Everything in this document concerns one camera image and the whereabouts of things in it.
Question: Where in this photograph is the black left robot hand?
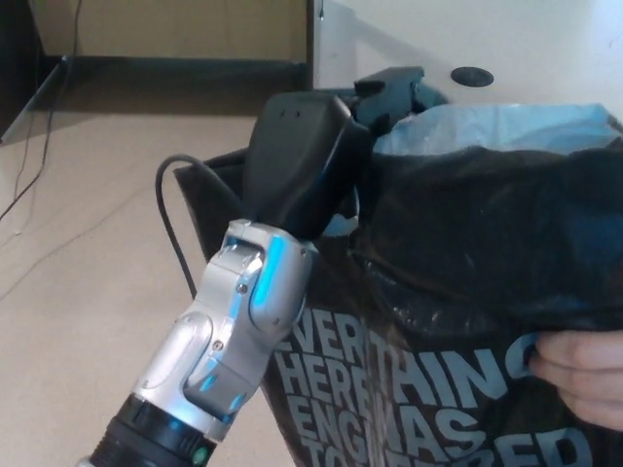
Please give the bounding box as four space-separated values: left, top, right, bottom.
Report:
245 66 449 240

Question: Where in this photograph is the light blue plastic bag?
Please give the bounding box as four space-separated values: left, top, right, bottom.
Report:
330 102 623 235

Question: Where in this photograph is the black robot wrist cable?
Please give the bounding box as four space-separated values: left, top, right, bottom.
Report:
155 153 202 299

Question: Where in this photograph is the thin grey floor cable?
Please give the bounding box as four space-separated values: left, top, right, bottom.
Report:
0 192 166 303

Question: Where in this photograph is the black plastic bag white lettering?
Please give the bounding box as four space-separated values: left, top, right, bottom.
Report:
173 102 623 467

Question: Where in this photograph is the person's bare hand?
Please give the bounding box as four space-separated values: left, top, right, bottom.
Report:
527 330 623 433

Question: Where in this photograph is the black floor cable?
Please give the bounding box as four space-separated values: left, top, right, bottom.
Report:
0 0 85 223

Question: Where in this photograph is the black round floor cover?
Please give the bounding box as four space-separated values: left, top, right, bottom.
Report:
450 66 495 90

